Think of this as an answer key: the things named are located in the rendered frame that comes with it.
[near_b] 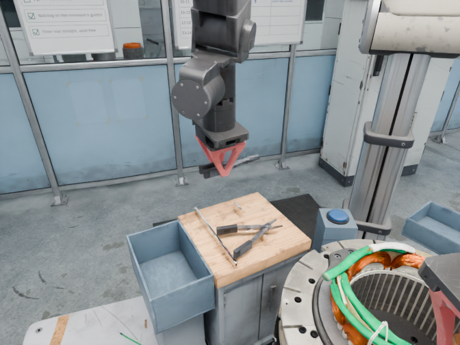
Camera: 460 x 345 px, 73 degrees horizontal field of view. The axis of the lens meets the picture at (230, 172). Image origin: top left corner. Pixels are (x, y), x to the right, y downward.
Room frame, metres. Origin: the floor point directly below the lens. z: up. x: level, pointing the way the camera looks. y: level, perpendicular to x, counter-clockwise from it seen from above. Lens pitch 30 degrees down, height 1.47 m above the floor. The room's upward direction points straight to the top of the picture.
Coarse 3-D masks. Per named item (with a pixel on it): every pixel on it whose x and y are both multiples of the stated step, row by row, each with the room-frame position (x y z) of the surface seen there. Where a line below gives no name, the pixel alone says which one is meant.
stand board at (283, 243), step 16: (256, 192) 0.61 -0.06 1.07; (208, 208) 0.55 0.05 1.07; (224, 208) 0.55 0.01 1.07; (256, 208) 0.55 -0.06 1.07; (272, 208) 0.55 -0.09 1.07; (192, 224) 0.50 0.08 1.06; (224, 224) 0.50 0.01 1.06; (240, 224) 0.50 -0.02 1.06; (256, 224) 0.50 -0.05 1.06; (272, 224) 0.50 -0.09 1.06; (288, 224) 0.50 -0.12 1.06; (192, 240) 0.45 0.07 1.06; (208, 240) 0.45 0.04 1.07; (224, 240) 0.45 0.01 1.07; (240, 240) 0.45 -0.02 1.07; (272, 240) 0.45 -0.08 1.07; (288, 240) 0.45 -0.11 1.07; (304, 240) 0.45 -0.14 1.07; (208, 256) 0.41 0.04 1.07; (224, 256) 0.41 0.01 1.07; (240, 256) 0.41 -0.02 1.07; (256, 256) 0.41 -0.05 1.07; (272, 256) 0.41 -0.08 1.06; (288, 256) 0.42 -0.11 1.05; (224, 272) 0.37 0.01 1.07; (240, 272) 0.37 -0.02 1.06
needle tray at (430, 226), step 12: (432, 204) 0.57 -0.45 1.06; (408, 216) 0.52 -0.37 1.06; (420, 216) 0.55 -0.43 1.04; (432, 216) 0.56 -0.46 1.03; (444, 216) 0.55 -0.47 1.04; (456, 216) 0.53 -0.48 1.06; (408, 228) 0.51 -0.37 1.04; (420, 228) 0.49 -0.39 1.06; (432, 228) 0.53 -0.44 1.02; (444, 228) 0.53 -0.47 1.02; (456, 228) 0.53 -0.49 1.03; (420, 240) 0.48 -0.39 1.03; (432, 240) 0.47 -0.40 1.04; (444, 240) 0.45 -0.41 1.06; (456, 240) 0.49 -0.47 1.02; (444, 252) 0.45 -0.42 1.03; (456, 252) 0.44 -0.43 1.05
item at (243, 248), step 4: (248, 240) 0.41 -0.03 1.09; (244, 244) 0.40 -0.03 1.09; (248, 244) 0.41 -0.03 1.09; (252, 244) 0.41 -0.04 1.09; (236, 248) 0.39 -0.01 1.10; (240, 248) 0.39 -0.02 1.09; (244, 248) 0.40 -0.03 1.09; (248, 248) 0.41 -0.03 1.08; (236, 252) 0.39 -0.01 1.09; (240, 252) 0.39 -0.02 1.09; (244, 252) 0.40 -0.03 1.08; (236, 256) 0.39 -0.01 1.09
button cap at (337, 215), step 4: (332, 212) 0.56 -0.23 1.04; (336, 212) 0.56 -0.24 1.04; (340, 212) 0.56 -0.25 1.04; (344, 212) 0.56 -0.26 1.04; (332, 216) 0.55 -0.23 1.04; (336, 216) 0.55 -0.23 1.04; (340, 216) 0.55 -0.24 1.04; (344, 216) 0.55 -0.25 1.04; (336, 220) 0.54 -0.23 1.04; (340, 220) 0.54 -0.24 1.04; (344, 220) 0.54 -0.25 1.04
